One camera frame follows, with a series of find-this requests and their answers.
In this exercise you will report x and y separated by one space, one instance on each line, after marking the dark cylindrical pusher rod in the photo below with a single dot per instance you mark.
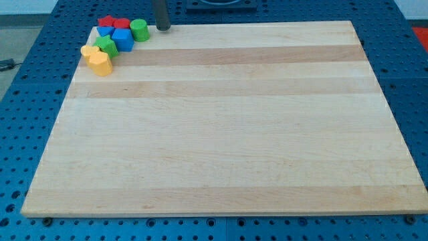
161 15

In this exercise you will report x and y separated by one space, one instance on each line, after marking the green cylinder block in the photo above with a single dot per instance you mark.
139 29

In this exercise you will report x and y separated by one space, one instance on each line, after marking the light wooden board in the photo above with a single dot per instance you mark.
257 119

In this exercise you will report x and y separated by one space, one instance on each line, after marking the blue cube block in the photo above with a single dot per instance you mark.
123 39

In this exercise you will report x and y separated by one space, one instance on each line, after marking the red round block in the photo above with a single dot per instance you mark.
121 23

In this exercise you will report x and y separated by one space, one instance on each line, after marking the red star block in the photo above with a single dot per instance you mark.
107 21

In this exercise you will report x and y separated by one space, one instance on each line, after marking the blue triangle block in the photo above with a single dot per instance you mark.
105 30

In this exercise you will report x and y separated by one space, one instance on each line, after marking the green star block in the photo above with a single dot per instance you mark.
106 45

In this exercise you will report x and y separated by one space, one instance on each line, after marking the yellow hexagon block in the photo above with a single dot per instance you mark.
100 63

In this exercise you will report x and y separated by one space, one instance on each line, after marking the yellow heart block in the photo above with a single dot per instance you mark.
86 51

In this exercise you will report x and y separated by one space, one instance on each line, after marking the black power adapter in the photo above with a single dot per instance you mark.
7 64

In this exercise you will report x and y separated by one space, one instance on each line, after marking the red object at right edge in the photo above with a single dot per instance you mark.
422 36

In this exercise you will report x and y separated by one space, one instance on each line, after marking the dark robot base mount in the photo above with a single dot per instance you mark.
220 5

